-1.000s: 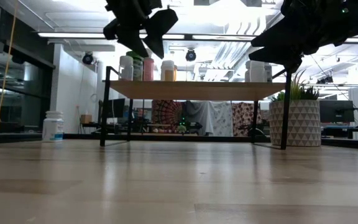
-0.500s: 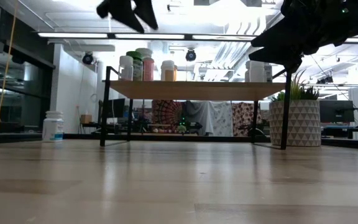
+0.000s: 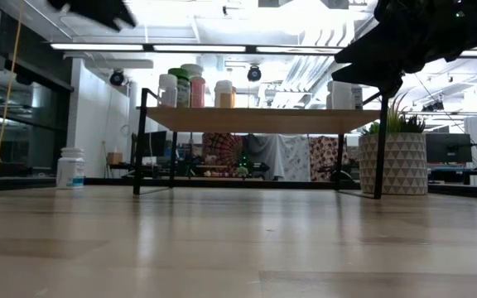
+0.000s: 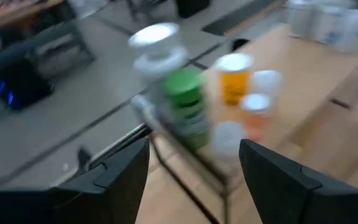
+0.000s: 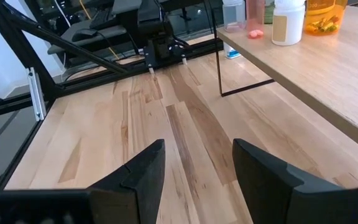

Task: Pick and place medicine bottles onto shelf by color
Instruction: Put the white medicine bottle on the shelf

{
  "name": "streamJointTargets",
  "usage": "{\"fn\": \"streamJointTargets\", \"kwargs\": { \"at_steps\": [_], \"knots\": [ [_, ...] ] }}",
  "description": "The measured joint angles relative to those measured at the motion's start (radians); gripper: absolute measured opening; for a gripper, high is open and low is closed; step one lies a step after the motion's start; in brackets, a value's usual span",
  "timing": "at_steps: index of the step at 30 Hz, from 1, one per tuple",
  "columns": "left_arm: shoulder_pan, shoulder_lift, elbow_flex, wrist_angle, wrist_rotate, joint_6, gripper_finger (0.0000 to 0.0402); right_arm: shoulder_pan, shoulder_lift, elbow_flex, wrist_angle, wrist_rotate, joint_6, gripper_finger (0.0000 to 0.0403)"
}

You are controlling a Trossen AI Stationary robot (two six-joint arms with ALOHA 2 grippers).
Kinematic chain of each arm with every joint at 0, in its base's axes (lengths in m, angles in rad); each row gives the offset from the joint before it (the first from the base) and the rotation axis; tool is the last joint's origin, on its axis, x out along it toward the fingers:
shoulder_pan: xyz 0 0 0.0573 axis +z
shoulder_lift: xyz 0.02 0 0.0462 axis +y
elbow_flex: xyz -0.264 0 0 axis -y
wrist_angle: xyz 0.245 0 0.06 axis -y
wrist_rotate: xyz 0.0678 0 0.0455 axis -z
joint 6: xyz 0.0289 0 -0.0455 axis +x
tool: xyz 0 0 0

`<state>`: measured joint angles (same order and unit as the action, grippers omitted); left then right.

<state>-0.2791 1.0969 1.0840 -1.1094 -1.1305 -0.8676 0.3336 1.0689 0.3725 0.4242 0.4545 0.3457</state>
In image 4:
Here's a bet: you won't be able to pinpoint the small clear bottle white cap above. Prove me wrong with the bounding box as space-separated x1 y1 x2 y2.
211 121 247 162

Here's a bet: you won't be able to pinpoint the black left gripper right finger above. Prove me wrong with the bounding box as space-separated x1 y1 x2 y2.
239 138 358 224

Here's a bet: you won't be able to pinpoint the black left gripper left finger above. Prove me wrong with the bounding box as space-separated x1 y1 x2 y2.
0 138 150 224

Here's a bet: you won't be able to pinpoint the small red bottle white cap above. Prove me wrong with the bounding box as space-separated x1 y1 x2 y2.
240 93 272 141

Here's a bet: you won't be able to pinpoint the orange pill bottle white cap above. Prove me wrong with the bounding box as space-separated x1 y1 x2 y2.
213 52 255 106

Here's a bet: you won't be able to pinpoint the wooden shelf black metal legs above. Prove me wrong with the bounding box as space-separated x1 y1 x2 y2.
131 23 358 224

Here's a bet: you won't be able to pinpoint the black device blue lights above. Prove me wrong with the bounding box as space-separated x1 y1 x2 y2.
0 58 54 110

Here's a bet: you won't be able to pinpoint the white medicine bottle blue label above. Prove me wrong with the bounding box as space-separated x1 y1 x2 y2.
334 9 358 54
250 69 282 102

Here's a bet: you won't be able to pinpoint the large white bottle purple label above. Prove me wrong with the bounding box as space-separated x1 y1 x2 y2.
127 22 183 62

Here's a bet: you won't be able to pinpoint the green cap caffeine bottle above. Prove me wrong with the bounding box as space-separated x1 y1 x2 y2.
160 68 213 149

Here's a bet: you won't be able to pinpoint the black mat hazard stripes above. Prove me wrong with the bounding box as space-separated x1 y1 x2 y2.
201 0 287 37

